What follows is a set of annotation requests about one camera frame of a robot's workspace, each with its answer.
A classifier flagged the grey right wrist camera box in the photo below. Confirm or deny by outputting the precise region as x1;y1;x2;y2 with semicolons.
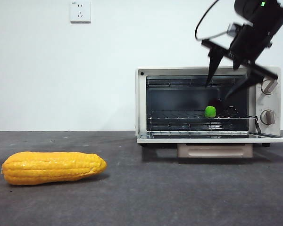
227;23;241;36

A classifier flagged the cream Toshiba toaster oven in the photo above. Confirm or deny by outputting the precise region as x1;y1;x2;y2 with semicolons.
135;66;283;158

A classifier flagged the white wall socket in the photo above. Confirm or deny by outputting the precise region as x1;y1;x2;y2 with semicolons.
70;1;92;24

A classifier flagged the purple eggplant with green stem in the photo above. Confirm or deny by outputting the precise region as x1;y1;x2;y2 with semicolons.
204;98;227;118

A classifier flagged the yellow corn cob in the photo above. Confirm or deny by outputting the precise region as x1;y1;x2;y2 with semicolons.
1;152;108;186

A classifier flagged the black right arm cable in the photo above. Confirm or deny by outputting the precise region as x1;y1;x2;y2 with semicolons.
194;0;229;40

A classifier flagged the glass oven door with handle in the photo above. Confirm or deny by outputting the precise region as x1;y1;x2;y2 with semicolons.
136;130;283;158

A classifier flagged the metal wire oven rack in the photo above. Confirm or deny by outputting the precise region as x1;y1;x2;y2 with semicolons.
149;109;258;125

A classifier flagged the round beige oven knob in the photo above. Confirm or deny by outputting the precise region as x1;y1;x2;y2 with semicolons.
260;80;278;95
260;109;276;125

